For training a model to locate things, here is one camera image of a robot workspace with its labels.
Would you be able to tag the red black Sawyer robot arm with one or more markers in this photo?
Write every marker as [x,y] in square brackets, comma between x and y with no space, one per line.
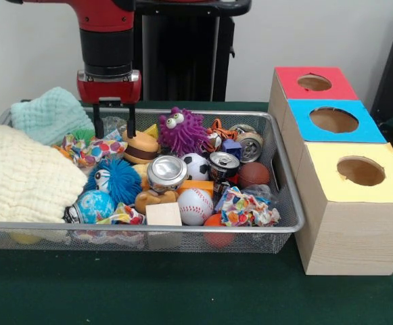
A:
[106,47]

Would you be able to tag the crumpled colourful paper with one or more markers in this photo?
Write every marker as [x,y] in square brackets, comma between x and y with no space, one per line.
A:
[243,206]

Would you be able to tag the clear packet with blue label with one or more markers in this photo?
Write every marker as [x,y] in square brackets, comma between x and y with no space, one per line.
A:
[113,127]

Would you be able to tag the white baseball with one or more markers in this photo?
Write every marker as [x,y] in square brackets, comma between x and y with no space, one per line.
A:
[195,206]

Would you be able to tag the toy hamburger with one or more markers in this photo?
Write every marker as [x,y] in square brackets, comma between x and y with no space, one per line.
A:
[140,149]

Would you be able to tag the black orange drink can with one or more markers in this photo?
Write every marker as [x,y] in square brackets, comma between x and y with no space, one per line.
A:
[223,166]

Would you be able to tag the shallow mesh bin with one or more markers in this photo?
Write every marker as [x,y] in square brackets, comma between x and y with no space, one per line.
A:
[216,240]

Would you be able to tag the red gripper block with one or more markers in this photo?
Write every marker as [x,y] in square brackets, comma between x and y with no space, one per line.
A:
[110,91]

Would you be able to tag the wooden box with three holes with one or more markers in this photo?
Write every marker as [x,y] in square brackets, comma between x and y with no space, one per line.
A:
[351,237]

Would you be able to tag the purple spiky eyed toy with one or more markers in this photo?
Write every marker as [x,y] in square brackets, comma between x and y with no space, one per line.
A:
[182,135]

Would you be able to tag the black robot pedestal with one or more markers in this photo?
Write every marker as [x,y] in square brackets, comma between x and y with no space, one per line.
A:
[189,50]

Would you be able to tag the blue spiky eyed toy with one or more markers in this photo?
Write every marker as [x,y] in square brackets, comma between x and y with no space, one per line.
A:
[121,183]

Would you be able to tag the crushed silver can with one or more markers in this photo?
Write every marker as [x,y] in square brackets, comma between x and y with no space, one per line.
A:
[167,171]

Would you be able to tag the mint green cloth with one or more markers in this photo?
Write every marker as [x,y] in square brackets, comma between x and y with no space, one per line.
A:
[47,115]

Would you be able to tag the small soccer ball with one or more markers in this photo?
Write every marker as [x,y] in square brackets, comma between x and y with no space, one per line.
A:
[196,167]

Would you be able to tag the cream waffle cloth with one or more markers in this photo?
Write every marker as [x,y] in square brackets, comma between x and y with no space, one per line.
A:
[23,176]

